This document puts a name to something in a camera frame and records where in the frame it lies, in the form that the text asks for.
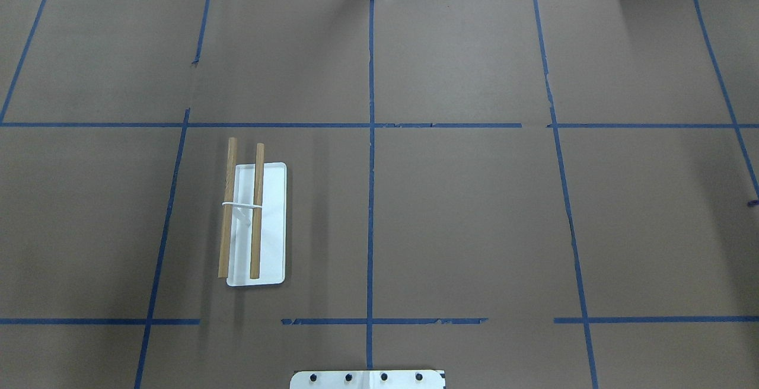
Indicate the right wooden rack bar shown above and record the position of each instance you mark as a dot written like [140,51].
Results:
[256,228]

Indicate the wooden rack bar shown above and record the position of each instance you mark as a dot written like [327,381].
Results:
[256,228]
[225,242]

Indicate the left wooden rack bar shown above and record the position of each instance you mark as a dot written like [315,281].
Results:
[225,242]

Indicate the brown paper table cover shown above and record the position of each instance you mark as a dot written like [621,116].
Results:
[519,193]

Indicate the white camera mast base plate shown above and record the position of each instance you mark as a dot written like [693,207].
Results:
[399,378]

